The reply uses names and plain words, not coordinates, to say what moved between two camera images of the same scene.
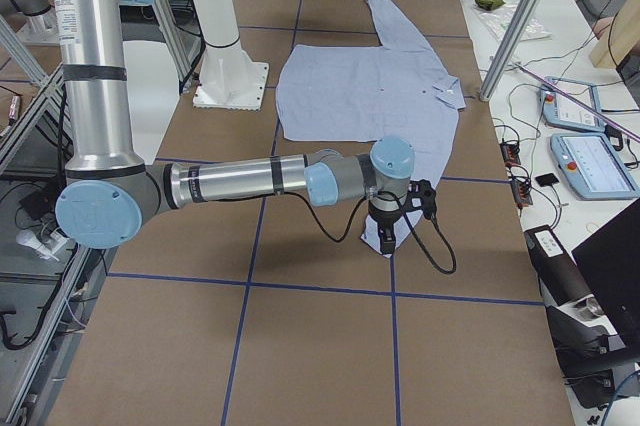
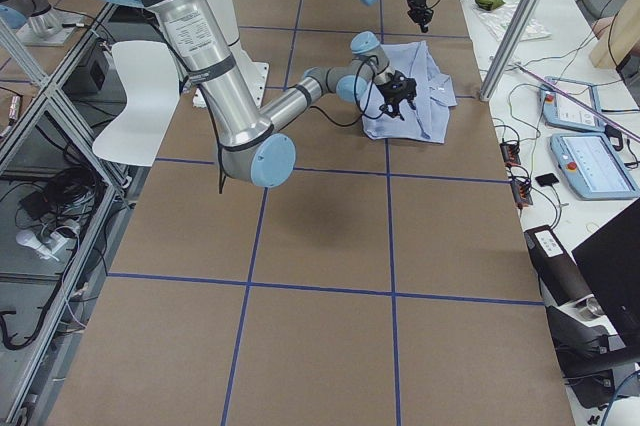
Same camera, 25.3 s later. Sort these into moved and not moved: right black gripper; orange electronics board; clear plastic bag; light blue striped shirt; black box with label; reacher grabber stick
Moved: right black gripper; light blue striped shirt
Not moved: reacher grabber stick; black box with label; clear plastic bag; orange electronics board
